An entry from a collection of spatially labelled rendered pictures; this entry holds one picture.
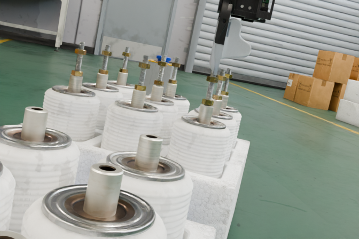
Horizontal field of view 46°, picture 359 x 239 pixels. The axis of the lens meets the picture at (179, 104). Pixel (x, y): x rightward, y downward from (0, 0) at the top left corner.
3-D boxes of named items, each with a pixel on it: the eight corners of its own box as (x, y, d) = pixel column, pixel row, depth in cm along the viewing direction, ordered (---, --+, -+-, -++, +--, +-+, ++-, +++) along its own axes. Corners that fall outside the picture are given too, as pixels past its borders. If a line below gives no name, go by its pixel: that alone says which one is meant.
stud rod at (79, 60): (71, 83, 74) (78, 41, 73) (75, 84, 75) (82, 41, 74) (74, 85, 74) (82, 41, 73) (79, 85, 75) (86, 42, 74)
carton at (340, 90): (354, 115, 448) (362, 87, 444) (335, 111, 441) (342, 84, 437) (338, 109, 476) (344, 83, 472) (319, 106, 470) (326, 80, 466)
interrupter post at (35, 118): (14, 140, 41) (19, 107, 41) (27, 136, 43) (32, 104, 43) (37, 146, 41) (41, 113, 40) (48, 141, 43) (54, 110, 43)
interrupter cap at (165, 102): (128, 98, 83) (129, 94, 82) (150, 97, 89) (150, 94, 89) (160, 107, 79) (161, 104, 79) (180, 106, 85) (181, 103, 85)
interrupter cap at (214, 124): (197, 118, 75) (197, 114, 75) (233, 129, 71) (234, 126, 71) (171, 119, 69) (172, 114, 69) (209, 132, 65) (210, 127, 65)
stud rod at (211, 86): (203, 112, 71) (212, 68, 70) (209, 114, 70) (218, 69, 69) (201, 113, 70) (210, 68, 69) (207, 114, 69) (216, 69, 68)
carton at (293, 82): (305, 101, 497) (312, 76, 493) (316, 105, 474) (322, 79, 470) (282, 97, 490) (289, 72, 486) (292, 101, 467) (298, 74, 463)
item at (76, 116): (19, 183, 76) (34, 85, 74) (63, 176, 84) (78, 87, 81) (51, 203, 71) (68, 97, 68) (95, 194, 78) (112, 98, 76)
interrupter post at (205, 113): (201, 122, 72) (204, 103, 71) (212, 126, 71) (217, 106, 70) (193, 122, 70) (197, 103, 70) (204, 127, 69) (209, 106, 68)
